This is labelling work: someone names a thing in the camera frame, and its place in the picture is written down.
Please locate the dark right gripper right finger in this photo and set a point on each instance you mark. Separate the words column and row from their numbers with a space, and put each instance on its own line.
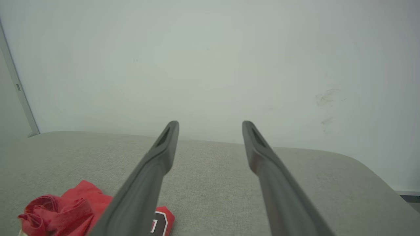
column 282, row 196

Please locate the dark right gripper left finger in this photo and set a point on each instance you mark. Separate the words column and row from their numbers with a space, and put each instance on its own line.
column 137, row 196

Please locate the red and white garment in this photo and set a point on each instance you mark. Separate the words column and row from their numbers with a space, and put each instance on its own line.
column 65, row 209

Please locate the grey fabric sofa cushion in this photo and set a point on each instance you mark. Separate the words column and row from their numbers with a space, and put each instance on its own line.
column 213, row 183

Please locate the grey metal post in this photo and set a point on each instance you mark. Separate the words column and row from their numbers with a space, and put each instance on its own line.
column 19, row 95

